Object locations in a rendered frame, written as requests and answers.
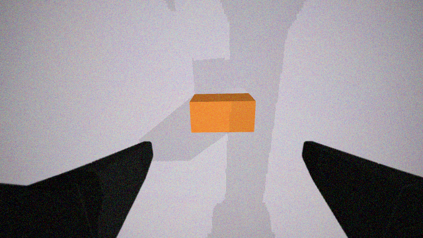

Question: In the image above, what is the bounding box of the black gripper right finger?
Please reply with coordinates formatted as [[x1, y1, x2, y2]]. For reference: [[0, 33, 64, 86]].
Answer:
[[302, 141, 423, 238]]

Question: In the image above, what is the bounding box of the orange block with dark square marking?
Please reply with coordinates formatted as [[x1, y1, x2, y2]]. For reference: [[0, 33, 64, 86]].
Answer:
[[190, 93, 256, 133]]

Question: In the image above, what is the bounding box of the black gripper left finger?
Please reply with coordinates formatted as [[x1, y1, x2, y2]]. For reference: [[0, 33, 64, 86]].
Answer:
[[0, 141, 153, 238]]

